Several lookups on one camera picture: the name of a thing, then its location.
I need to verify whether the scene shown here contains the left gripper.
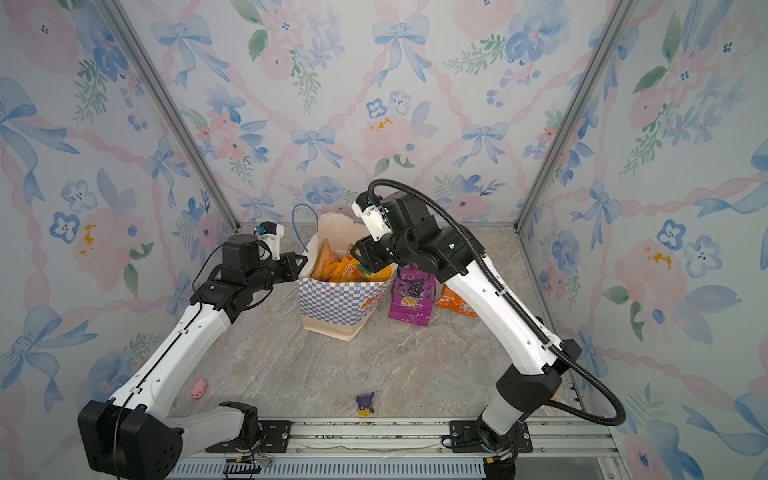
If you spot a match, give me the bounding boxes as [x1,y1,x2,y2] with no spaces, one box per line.
[248,252,309,296]

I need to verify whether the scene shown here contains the yellow mango candy bag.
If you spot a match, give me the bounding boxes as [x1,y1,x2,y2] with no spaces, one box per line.
[332,255,393,283]
[319,261,346,282]

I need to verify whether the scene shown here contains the yellow mango candy bag front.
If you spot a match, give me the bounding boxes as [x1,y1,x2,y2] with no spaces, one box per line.
[319,261,346,282]

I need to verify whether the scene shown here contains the blue checkered paper bag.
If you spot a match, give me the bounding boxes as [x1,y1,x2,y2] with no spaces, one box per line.
[297,213,395,341]

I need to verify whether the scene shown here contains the purple grape candy bag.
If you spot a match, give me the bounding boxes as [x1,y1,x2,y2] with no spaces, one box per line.
[388,267,437,327]

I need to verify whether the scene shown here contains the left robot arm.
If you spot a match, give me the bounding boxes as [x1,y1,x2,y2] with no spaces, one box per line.
[77,252,307,479]

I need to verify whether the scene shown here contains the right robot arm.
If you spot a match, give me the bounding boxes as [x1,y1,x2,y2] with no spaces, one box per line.
[350,227,568,451]

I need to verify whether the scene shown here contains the orange corn chips bag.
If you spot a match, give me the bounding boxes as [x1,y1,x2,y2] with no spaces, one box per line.
[435,285,477,317]

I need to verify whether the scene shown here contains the pink toy pig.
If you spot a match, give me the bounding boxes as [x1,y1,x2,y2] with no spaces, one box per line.
[190,378,209,400]

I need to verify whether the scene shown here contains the purple toy figure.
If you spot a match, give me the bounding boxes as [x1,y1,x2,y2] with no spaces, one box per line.
[356,392,375,417]

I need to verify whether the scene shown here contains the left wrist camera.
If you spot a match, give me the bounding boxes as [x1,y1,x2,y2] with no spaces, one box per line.
[220,221,284,290]

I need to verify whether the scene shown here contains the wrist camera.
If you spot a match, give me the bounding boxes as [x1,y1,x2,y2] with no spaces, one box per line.
[220,221,284,290]
[352,192,432,242]

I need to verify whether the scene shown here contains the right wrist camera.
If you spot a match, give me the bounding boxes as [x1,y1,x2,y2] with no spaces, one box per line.
[352,192,432,242]

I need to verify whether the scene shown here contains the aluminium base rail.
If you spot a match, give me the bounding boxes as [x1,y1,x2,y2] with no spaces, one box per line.
[148,417,629,479]

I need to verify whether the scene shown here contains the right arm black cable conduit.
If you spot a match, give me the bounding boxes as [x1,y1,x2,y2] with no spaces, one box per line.
[367,178,628,427]

